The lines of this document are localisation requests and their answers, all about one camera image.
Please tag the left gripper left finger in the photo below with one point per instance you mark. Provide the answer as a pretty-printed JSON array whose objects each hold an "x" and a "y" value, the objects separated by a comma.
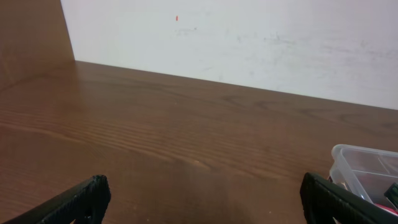
[{"x": 86, "y": 202}]

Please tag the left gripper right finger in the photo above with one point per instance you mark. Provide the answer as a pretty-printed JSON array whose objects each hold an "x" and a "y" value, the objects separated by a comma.
[{"x": 324, "y": 202}]

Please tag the red Panadol box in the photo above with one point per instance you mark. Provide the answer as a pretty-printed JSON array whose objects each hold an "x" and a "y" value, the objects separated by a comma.
[{"x": 387, "y": 209}]

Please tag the green round-logo box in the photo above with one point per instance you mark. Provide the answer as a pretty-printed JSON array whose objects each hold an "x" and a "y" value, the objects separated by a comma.
[{"x": 392, "y": 195}]

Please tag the clear plastic container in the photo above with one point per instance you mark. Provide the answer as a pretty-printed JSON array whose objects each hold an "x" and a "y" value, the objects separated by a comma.
[{"x": 365, "y": 172}]

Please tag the brown wooden side panel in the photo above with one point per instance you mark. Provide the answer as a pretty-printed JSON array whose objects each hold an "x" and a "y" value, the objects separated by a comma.
[{"x": 34, "y": 39}]

